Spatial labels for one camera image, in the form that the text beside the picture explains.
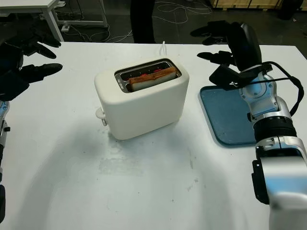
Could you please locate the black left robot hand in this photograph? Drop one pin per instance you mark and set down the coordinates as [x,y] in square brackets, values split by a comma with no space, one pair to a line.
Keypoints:
[9,57]

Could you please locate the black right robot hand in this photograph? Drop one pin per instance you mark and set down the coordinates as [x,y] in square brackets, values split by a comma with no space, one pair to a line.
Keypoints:
[247,45]

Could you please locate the toast slice with brown crust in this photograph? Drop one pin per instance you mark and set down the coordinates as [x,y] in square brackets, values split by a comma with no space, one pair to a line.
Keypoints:
[151,81]

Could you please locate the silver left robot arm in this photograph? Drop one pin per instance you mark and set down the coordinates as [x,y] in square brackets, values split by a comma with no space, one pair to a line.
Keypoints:
[3,134]

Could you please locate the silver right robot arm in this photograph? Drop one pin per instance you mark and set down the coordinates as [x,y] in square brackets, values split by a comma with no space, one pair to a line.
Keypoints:
[275,115]

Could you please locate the person's legs in black trousers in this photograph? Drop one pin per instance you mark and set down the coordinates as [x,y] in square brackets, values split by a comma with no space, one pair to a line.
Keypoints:
[142,21]

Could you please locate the white two-slot toaster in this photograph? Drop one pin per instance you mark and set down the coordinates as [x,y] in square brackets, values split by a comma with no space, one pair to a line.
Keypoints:
[144,107]

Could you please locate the wooden crates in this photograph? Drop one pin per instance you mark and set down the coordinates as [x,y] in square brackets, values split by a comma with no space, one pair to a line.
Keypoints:
[251,4]

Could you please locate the black bulky object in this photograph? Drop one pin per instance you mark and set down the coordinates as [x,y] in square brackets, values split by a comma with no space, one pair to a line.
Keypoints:
[289,9]

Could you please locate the white desk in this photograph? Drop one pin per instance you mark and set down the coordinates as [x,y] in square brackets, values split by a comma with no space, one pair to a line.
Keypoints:
[45,9]

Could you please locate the white power strip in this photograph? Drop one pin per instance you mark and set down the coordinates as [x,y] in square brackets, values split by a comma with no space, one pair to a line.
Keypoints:
[65,28]

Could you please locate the blue plastic tray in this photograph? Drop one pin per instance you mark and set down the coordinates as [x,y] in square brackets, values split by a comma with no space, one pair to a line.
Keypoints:
[225,112]

